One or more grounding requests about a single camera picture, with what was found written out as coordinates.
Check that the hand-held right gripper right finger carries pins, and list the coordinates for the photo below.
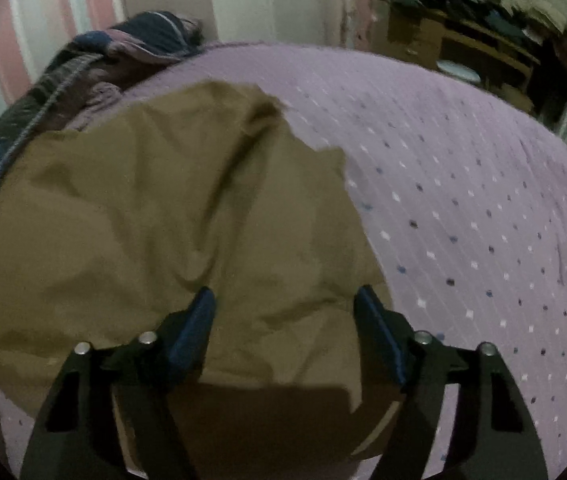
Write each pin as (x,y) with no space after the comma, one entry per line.
(381,332)

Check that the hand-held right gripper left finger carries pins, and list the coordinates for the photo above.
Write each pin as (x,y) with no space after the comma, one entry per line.
(191,335)

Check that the olive brown pants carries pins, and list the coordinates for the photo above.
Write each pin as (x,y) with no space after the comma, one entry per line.
(163,210)

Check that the pile of cream clothes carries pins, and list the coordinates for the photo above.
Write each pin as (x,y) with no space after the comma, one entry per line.
(543,2)

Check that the purple dotted bedsheet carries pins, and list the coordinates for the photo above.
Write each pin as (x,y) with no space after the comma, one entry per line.
(463,185)

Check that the dark plaid blanket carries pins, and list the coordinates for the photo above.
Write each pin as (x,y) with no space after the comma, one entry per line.
(63,75)

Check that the white plate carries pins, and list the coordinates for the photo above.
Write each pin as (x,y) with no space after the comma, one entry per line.
(458,71)

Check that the wooden desk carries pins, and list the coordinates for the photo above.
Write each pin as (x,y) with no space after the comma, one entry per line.
(468,45)

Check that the cream wardrobe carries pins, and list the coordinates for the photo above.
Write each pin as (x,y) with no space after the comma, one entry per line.
(263,0)

